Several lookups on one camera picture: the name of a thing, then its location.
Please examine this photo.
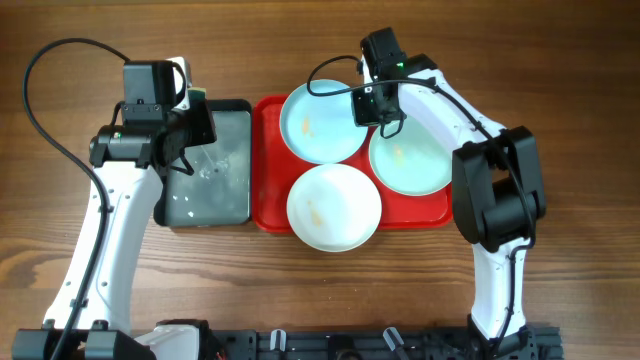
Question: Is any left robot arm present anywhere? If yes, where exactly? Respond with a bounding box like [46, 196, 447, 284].
[11, 57, 216, 359]

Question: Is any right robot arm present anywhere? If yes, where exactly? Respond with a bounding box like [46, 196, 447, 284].
[352, 28, 546, 359]

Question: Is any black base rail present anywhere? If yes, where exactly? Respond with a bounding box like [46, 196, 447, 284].
[207, 323, 565, 360]

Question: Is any light blue plate top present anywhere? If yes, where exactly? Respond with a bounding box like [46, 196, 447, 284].
[279, 84, 368, 164]

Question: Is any white plate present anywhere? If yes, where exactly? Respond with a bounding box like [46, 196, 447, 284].
[286, 164, 382, 253]

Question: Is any green yellow sponge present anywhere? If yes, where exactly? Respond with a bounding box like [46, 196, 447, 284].
[187, 87, 206, 102]

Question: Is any light blue plate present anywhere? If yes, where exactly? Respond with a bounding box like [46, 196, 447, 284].
[279, 84, 368, 164]
[368, 117, 451, 196]

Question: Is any black water tray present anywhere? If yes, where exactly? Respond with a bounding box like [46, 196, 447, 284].
[153, 99, 252, 227]

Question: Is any light blue plate right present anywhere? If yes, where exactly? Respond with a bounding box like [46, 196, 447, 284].
[368, 117, 451, 196]

